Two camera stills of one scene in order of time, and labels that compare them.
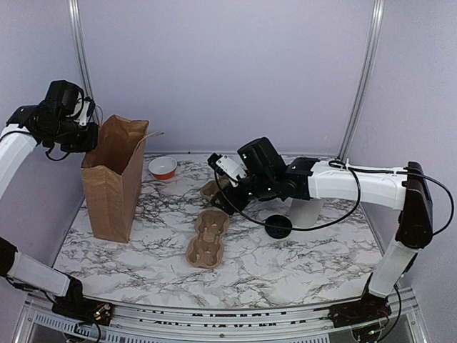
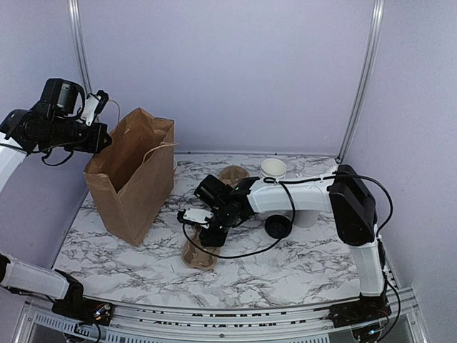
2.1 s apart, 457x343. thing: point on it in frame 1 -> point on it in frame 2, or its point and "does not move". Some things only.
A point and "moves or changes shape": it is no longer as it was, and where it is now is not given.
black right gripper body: x=260 y=186 -> x=223 y=220
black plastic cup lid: x=278 y=220 does not move
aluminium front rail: x=43 y=322 does not move
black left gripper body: x=70 y=139 does not move
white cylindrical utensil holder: x=305 y=213 does not move
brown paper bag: x=112 y=175 moves or changes shape
